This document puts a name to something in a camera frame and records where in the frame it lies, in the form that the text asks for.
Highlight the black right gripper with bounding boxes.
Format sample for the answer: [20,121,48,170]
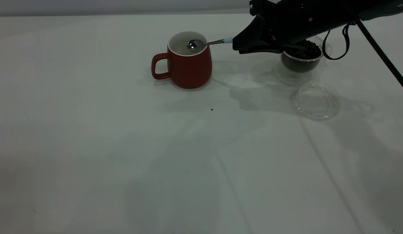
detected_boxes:
[233,0,355,54]

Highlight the metal spoon light blue handle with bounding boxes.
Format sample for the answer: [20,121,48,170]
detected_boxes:
[187,37,234,53]

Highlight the red ceramic mug white inside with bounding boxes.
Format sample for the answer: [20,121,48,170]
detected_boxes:
[151,31,213,89]

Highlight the dark coffee beans pile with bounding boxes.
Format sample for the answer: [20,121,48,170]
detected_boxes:
[282,39,322,72]

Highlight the white tablecloth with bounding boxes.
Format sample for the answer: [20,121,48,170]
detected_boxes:
[0,12,403,234]

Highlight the clear glass cup with handle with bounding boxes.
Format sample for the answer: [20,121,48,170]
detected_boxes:
[275,34,332,86]

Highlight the black looped cable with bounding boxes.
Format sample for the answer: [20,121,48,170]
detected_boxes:
[322,22,351,61]

